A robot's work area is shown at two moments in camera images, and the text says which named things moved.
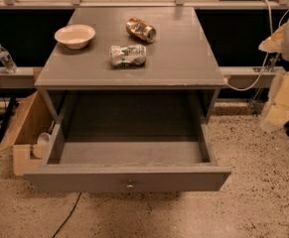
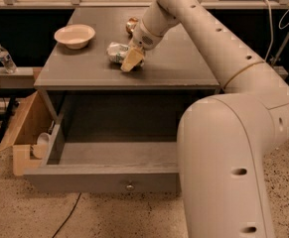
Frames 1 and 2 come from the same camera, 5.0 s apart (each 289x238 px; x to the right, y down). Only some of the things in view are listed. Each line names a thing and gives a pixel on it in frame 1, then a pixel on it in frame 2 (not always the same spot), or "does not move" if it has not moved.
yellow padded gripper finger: [273, 44] to [133, 58]
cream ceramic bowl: [75, 36] does not move
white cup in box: [41, 147] does not move
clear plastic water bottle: [6, 59] does not move
